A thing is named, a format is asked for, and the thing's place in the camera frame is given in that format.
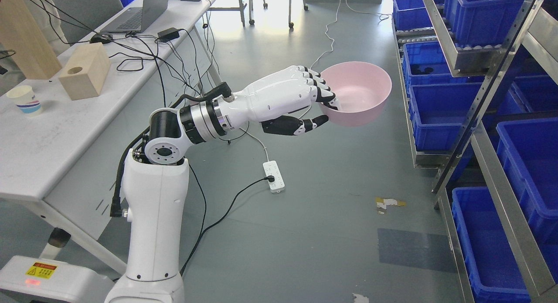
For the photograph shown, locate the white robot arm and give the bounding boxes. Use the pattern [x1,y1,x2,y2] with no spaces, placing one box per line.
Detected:
[105,82,233,303]

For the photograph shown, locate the tall wooden block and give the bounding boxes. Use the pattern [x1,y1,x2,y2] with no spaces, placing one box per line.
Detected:
[0,0,62,80]

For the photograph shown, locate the small wooden block with hole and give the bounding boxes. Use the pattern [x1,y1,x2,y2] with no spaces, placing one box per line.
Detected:
[58,43,110,101]

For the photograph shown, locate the paper cup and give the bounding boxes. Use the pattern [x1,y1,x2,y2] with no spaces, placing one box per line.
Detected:
[5,85,43,117]

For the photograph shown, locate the steel shelf rack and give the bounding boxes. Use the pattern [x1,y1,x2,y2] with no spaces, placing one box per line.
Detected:
[395,0,557,303]

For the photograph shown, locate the black power adapter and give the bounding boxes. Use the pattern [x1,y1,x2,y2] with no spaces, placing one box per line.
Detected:
[157,27,180,43]

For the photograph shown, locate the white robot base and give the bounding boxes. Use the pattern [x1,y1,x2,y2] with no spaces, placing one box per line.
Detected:
[0,255,114,303]

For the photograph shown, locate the white power strip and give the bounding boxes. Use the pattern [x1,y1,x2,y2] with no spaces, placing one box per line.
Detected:
[262,160,285,193]

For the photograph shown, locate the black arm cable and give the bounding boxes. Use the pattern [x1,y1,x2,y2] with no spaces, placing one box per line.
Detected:
[109,133,149,218]

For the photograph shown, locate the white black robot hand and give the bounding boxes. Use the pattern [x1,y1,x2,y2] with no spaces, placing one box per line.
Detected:
[217,66,340,136]

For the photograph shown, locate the pink plastic bowl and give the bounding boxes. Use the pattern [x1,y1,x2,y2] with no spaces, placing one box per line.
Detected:
[320,62,392,127]

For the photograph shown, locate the white desk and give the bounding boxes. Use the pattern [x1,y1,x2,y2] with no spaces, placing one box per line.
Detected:
[1,0,218,274]

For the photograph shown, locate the grey laptop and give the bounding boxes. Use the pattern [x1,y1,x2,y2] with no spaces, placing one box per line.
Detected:
[102,0,169,33]

